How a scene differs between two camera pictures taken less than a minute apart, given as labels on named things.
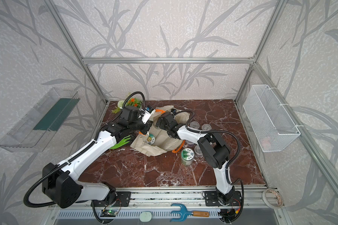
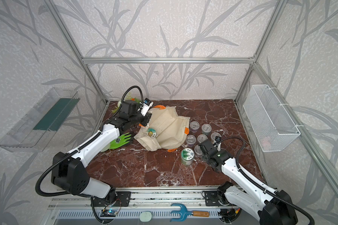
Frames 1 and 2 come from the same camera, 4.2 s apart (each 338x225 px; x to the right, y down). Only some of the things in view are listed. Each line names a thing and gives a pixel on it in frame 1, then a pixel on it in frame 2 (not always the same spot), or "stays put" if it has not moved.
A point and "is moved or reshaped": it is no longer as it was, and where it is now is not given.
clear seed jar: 189,144 stays put
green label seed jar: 206,127 stays put
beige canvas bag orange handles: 164,143 is moved or reshaped
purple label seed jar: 194,124 stays put
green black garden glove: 121,143 stays put
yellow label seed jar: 151,139 to 151,132
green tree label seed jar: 187,156 stays put
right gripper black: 161,125 to 204,158
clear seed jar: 198,151 stays put
